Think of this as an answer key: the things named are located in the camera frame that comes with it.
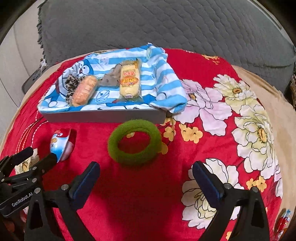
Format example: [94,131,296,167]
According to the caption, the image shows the blue white surprise egg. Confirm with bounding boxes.
[50,128,77,162]

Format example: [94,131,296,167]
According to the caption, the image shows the leopard print scrunchie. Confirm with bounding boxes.
[65,74,83,105]

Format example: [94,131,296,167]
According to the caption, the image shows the green fuzzy ring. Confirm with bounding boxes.
[107,119,163,165]

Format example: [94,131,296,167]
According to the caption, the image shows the orange packaged bread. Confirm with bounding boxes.
[72,75,98,107]

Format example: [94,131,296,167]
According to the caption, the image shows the yellow packaged cake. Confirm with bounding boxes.
[119,59,141,99]

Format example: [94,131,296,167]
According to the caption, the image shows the colourful snack wrappers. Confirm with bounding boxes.
[273,209,292,241]

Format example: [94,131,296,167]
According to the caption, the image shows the grey bedside table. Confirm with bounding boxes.
[22,67,48,94]

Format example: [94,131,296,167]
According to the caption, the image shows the red floral blanket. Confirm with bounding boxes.
[1,49,282,240]

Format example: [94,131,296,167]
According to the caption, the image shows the grey shallow tray box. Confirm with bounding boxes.
[43,109,166,124]

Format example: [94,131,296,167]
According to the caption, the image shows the white wardrobe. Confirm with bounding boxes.
[1,12,43,137]

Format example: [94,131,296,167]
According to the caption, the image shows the pile of clothes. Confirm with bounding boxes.
[285,74,296,109]

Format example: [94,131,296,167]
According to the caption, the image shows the blue striped Doraemon cloth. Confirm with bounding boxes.
[38,43,187,113]

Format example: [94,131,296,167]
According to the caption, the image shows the grey quilted headboard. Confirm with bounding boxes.
[38,1,295,91]

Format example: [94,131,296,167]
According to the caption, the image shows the white charger with cable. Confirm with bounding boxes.
[40,58,47,75]

